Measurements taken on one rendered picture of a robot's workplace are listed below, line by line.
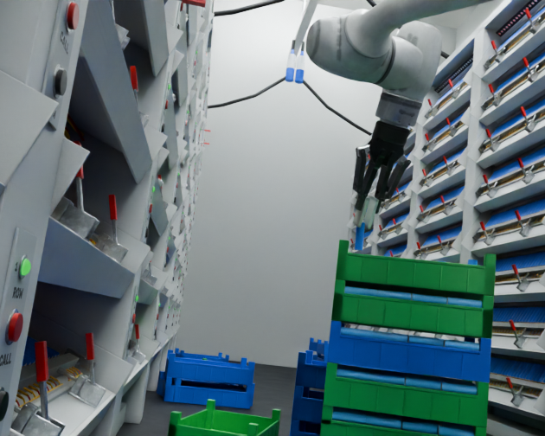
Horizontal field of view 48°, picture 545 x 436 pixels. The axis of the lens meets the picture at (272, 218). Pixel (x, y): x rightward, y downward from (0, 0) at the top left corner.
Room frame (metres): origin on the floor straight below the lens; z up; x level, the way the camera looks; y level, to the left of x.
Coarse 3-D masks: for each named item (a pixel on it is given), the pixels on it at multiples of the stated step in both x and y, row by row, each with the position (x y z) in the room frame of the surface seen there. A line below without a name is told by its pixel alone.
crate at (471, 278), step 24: (360, 264) 1.20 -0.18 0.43; (384, 264) 1.20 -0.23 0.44; (408, 264) 1.19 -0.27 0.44; (432, 264) 1.18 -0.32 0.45; (456, 264) 1.17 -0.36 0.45; (384, 288) 1.30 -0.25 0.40; (408, 288) 1.22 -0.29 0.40; (432, 288) 1.18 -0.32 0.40; (456, 288) 1.17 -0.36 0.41; (480, 288) 1.16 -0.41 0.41
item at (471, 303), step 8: (352, 288) 1.21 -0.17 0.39; (360, 288) 1.21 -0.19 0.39; (376, 296) 1.24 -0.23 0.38; (384, 296) 1.20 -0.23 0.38; (392, 296) 1.20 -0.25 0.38; (400, 296) 1.20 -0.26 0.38; (408, 296) 1.19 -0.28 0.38; (416, 296) 1.19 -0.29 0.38; (424, 296) 1.19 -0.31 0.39; (432, 296) 1.19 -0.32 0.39; (448, 304) 1.18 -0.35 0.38; (456, 304) 1.18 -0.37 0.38; (464, 304) 1.18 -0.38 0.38; (472, 304) 1.17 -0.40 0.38; (480, 304) 1.17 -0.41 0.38
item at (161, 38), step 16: (128, 0) 0.84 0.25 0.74; (144, 0) 0.74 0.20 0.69; (160, 0) 0.80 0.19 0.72; (128, 16) 0.90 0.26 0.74; (144, 16) 0.79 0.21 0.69; (160, 16) 0.84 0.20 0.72; (128, 32) 0.96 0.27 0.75; (144, 32) 0.93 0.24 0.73; (160, 32) 0.88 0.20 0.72; (176, 32) 1.00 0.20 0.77; (144, 48) 0.99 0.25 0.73; (160, 48) 0.93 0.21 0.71; (160, 64) 0.98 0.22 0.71
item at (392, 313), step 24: (336, 288) 1.21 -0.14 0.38; (336, 312) 1.21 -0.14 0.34; (360, 312) 1.20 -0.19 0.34; (384, 312) 1.19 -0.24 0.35; (408, 312) 1.19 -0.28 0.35; (432, 312) 1.18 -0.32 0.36; (456, 312) 1.17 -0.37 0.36; (480, 312) 1.16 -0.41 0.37; (456, 336) 1.33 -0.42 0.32; (480, 336) 1.16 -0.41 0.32
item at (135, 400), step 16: (192, 48) 1.70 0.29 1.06; (192, 64) 1.70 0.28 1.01; (176, 96) 1.70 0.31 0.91; (176, 112) 1.70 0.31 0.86; (176, 128) 1.70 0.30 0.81; (160, 240) 1.70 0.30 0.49; (160, 256) 1.70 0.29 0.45; (160, 288) 1.75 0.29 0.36; (144, 304) 1.70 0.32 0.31; (144, 320) 1.70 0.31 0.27; (144, 336) 1.70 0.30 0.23; (144, 368) 1.70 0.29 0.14; (144, 384) 1.70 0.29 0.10; (128, 400) 1.69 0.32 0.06; (144, 400) 1.79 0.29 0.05; (128, 416) 1.70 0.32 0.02
